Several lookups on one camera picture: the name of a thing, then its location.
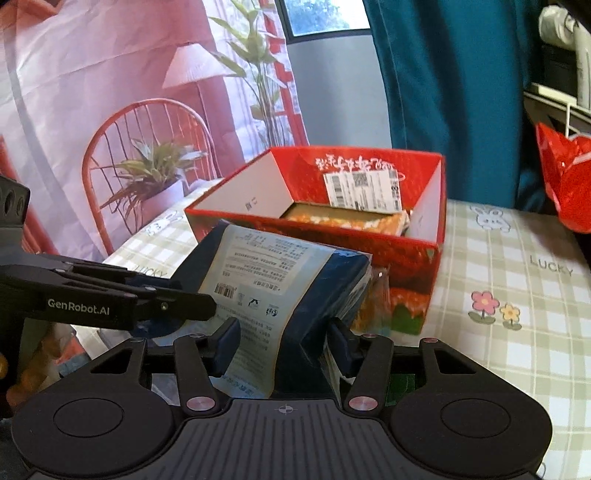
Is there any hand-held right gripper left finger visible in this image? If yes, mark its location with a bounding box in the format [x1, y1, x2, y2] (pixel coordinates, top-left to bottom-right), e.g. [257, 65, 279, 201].
[88, 318, 243, 415]

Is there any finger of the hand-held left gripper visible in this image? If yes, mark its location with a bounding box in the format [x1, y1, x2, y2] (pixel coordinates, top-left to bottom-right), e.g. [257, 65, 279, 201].
[134, 293, 218, 329]
[34, 253, 158, 300]

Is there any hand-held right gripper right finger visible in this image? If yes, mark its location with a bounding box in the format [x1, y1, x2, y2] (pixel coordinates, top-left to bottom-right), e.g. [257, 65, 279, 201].
[327, 318, 481, 412]

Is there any blue packet with white label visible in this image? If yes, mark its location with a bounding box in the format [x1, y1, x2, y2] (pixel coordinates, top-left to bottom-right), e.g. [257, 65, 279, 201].
[152, 220, 374, 400]

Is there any red cardboard box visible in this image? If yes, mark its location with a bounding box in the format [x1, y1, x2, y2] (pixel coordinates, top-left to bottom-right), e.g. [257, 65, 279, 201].
[184, 147, 448, 337]

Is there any orange yellow packet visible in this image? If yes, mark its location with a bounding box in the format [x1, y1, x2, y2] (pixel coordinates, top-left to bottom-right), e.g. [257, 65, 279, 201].
[281, 203, 411, 236]

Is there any green checked bunny cloth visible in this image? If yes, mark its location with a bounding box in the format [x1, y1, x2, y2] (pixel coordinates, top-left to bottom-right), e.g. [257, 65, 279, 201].
[104, 178, 591, 480]

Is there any pink printed backdrop cloth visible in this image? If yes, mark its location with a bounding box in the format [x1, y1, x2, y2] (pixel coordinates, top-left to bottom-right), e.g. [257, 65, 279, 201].
[0, 0, 310, 278]

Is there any teal curtain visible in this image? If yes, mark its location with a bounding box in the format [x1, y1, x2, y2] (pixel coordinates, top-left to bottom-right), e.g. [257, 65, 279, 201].
[362, 0, 548, 213]

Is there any red plastic bag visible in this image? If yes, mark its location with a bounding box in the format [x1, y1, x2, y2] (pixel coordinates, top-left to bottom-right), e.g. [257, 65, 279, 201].
[536, 122, 591, 234]

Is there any window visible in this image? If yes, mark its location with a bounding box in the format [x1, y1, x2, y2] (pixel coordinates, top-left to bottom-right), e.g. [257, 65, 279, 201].
[277, 0, 370, 44]

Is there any black case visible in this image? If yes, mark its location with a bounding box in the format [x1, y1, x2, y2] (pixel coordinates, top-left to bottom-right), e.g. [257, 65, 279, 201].
[542, 45, 578, 95]

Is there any white spray can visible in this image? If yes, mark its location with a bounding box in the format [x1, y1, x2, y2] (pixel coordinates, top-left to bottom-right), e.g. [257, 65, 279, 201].
[574, 21, 591, 109]

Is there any white wire rack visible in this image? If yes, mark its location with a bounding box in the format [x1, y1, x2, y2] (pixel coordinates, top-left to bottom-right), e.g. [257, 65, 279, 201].
[524, 90, 591, 137]

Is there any white drawstring bag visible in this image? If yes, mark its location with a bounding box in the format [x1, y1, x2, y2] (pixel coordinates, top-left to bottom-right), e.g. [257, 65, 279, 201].
[538, 4, 591, 47]

